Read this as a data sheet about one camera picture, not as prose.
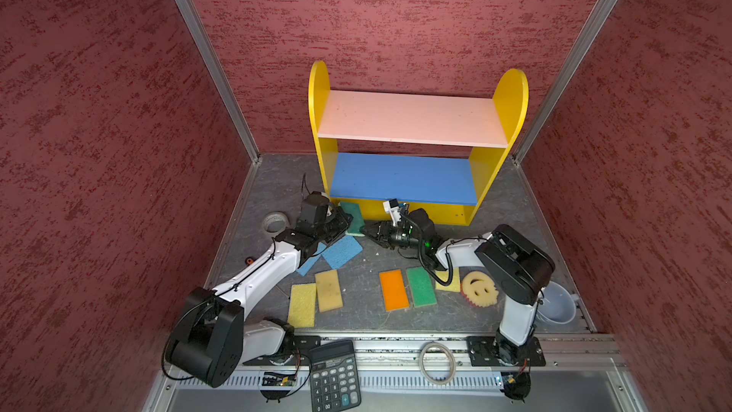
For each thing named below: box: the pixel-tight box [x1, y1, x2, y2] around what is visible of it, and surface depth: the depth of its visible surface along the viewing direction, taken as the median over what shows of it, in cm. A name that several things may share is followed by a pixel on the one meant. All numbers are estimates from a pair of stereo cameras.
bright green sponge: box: [406, 266, 438, 309], surface depth 85 cm
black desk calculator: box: [308, 339, 363, 412], surface depth 70 cm
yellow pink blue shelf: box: [308, 60, 529, 227], surface depth 81 cm
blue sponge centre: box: [320, 234, 364, 270], surface depth 94 cm
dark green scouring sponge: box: [338, 201, 366, 237], surface depth 88 cm
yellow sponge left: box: [287, 283, 317, 329], surface depth 83 cm
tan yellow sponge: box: [314, 268, 344, 313], surface depth 85 cm
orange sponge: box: [378, 268, 410, 312], surface depth 87 cm
